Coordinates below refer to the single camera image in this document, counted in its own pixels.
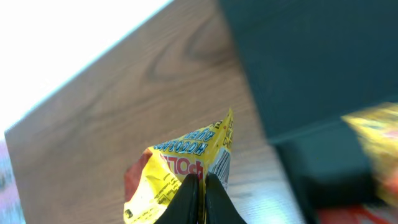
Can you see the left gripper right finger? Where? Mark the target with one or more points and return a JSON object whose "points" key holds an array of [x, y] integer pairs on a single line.
{"points": [[218, 206]]}

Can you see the black open gift box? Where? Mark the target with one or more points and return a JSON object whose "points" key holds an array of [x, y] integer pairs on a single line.
{"points": [[309, 63]]}

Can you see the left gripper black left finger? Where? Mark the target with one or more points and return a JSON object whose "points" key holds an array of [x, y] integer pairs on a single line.
{"points": [[183, 208]]}

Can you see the red soda can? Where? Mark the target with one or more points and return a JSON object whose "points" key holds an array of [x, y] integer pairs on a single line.
{"points": [[358, 214]]}

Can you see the yellow orange snack packet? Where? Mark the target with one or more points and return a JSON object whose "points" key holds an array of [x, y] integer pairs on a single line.
{"points": [[376, 130]]}

